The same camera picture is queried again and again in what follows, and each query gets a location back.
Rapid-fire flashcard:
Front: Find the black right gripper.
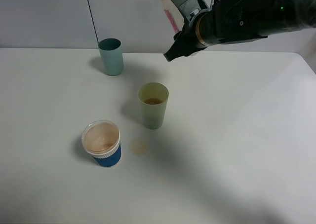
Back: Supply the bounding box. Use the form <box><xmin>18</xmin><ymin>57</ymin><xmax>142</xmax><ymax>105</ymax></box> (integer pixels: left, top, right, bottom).
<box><xmin>164</xmin><ymin>0</ymin><xmax>268</xmax><ymax>62</ymax></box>

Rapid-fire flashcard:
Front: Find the drink bottle with red label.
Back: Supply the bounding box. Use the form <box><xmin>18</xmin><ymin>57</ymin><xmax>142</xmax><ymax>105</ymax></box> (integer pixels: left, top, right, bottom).
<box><xmin>160</xmin><ymin>0</ymin><xmax>180</xmax><ymax>33</ymax></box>

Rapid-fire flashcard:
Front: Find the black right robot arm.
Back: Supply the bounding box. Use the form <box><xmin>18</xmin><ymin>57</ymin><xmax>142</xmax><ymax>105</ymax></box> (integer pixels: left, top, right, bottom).
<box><xmin>164</xmin><ymin>0</ymin><xmax>316</xmax><ymax>62</ymax></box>

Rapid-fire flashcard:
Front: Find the light green plastic cup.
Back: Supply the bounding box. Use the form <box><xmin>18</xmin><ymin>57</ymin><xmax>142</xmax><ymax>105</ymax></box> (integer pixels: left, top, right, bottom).
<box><xmin>138</xmin><ymin>82</ymin><xmax>169</xmax><ymax>130</ymax></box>

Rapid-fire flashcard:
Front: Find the teal plastic cup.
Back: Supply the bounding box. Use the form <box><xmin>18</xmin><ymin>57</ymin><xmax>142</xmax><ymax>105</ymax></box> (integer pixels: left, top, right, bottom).
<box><xmin>98</xmin><ymin>38</ymin><xmax>124</xmax><ymax>76</ymax></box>

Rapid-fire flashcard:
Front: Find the brown drink spill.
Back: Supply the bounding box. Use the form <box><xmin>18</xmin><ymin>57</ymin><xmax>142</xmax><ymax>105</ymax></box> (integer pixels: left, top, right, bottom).
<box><xmin>130</xmin><ymin>139</ymin><xmax>149</xmax><ymax>156</ymax></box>

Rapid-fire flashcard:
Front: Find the blue sleeved clear cup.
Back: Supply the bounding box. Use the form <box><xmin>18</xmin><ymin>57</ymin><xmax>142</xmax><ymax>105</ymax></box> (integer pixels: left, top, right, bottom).
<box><xmin>81</xmin><ymin>120</ymin><xmax>121</xmax><ymax>167</ymax></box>

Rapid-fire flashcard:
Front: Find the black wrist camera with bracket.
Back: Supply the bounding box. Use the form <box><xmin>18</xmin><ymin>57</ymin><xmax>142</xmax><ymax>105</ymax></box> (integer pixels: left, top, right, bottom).
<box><xmin>171</xmin><ymin>0</ymin><xmax>208</xmax><ymax>21</ymax></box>

